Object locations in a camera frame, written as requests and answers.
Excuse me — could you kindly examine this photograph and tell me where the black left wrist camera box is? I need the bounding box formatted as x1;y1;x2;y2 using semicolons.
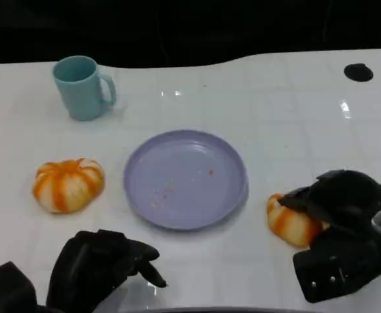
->
0;260;38;313

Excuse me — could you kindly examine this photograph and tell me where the pale green mug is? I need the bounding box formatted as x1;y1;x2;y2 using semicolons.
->
52;55;117;121

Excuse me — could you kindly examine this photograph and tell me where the lilac plate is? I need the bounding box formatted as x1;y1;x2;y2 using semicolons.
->
123;129;250;231

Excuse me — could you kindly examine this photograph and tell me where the grey robot torso edge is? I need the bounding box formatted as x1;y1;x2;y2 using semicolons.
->
144;306;276;313

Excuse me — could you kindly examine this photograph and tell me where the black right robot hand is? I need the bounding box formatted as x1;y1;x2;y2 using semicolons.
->
279;169;381;303

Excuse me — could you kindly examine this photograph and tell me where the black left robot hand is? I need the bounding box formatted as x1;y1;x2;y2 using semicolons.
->
46;229;169;313

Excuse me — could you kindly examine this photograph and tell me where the orange and white bread roll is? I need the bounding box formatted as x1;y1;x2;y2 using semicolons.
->
31;157;106;215
267;192;331;248

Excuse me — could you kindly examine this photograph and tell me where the black round table grommet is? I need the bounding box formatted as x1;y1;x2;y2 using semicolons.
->
343;63;374;82

